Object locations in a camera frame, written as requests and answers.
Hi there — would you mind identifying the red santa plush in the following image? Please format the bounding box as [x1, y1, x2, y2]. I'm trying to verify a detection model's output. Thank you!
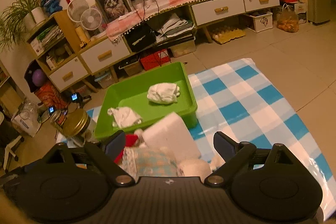
[114, 134, 141, 164]

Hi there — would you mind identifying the blue orange patterned cloth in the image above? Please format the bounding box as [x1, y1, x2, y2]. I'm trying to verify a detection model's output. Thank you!
[120, 147, 179, 181]

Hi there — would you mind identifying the pink plush rabbit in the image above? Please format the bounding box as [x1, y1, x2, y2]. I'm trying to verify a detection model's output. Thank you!
[178, 155, 225, 182]

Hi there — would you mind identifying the white foam block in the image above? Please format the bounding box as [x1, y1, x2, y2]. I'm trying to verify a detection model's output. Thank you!
[142, 112, 201, 162]

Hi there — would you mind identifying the white crumpled cloth small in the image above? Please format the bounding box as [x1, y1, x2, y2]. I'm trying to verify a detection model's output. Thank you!
[107, 107, 142, 128]

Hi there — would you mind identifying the glass jar gold lid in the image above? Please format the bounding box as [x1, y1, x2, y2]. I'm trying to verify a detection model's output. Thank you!
[50, 109, 98, 147]

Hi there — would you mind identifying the blue white checkered tablecloth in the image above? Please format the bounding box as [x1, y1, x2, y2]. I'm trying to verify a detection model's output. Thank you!
[56, 57, 336, 222]

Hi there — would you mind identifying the green plastic bin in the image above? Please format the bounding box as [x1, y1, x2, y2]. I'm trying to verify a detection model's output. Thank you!
[93, 61, 198, 141]

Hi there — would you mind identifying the wooden tv cabinet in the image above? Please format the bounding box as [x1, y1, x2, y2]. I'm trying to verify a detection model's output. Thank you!
[80, 0, 280, 75]

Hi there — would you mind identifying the red box under cabinet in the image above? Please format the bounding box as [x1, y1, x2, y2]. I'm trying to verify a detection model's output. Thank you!
[140, 49, 171, 71]

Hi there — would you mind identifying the purple ball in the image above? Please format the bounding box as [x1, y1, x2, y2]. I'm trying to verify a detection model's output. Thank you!
[32, 69, 48, 87]

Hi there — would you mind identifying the egg tray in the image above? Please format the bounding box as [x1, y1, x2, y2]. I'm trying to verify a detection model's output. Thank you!
[210, 26, 245, 45]

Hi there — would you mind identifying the wooden shelf unit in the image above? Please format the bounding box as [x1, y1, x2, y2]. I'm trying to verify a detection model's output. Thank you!
[26, 10, 98, 93]

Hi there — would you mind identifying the black box in cabinet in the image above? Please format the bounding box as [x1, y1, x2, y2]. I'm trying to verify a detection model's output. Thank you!
[124, 23, 156, 52]

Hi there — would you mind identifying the white carved storage box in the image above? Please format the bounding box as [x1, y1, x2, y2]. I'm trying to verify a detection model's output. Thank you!
[239, 11, 273, 33]

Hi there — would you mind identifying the white desk fan front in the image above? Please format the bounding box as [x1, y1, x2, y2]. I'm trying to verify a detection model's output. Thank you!
[80, 8, 102, 31]

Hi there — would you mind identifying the white desk fan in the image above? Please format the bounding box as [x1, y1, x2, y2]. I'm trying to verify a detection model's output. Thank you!
[80, 8, 102, 31]
[67, 0, 89, 23]

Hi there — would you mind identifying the stack of papers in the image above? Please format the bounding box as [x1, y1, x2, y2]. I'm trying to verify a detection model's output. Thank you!
[156, 13, 195, 44]

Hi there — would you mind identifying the bag of oranges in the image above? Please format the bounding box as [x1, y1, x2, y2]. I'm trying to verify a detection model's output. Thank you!
[277, 3, 299, 33]

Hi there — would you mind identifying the framed cat picture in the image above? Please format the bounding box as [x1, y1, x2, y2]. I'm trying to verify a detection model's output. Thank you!
[95, 0, 131, 23]

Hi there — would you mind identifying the white desk fan rear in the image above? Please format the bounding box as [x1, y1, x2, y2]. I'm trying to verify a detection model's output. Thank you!
[67, 0, 89, 23]

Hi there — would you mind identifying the pink table runner cloth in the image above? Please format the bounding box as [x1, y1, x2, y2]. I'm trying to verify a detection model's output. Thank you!
[105, 0, 209, 42]

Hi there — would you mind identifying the blue stitch plush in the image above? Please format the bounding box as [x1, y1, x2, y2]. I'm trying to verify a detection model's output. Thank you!
[41, 0, 63, 15]

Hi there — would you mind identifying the potted green plant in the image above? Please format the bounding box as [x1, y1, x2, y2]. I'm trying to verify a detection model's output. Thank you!
[1, 0, 41, 52]

